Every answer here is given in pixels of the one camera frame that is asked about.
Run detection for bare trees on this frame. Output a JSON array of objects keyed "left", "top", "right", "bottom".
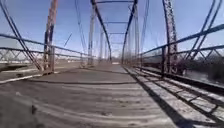
[{"left": 181, "top": 49, "right": 224, "bottom": 79}]

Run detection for steel bridge railing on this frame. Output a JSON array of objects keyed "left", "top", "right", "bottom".
[
  {"left": 0, "top": 32, "right": 98, "bottom": 73},
  {"left": 123, "top": 23, "right": 224, "bottom": 84}
]

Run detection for water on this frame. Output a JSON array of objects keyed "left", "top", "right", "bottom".
[{"left": 181, "top": 68, "right": 224, "bottom": 87}]

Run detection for grey wooden plank bridge deck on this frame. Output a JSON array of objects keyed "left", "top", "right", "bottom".
[{"left": 0, "top": 62, "right": 224, "bottom": 128}]

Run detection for rusty steel bridge truss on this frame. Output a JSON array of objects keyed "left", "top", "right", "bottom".
[{"left": 0, "top": 0, "right": 224, "bottom": 76}]

